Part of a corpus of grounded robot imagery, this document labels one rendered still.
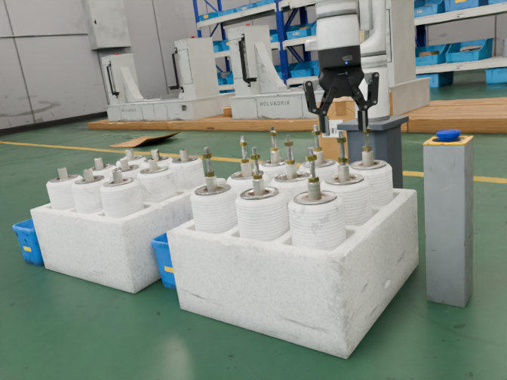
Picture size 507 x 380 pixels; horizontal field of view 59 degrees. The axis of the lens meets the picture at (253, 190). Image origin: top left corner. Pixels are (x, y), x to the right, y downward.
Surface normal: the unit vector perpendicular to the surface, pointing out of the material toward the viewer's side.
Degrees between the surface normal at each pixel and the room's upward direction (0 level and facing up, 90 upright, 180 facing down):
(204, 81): 90
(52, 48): 90
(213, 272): 90
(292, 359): 0
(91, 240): 90
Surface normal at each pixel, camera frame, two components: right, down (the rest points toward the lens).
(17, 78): 0.71, 0.10
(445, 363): -0.12, -0.96
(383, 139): 0.01, 0.26
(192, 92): -0.69, 0.27
